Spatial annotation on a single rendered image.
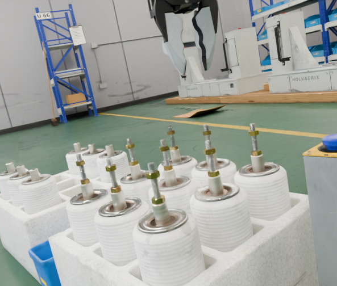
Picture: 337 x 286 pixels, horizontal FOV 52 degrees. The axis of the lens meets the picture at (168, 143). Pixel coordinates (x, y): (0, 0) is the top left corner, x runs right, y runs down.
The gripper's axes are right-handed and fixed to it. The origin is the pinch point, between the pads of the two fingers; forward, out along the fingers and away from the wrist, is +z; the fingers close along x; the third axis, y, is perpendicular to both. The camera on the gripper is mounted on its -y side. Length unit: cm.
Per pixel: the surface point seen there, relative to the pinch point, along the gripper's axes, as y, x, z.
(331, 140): -13.0, -11.8, 13.4
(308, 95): 194, -175, 40
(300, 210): -1.0, -14.3, 28.3
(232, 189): -0.7, -2.2, 20.9
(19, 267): 52, 43, 46
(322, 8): 441, -420, -56
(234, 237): -4.2, 0.2, 27.3
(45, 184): 43, 30, 22
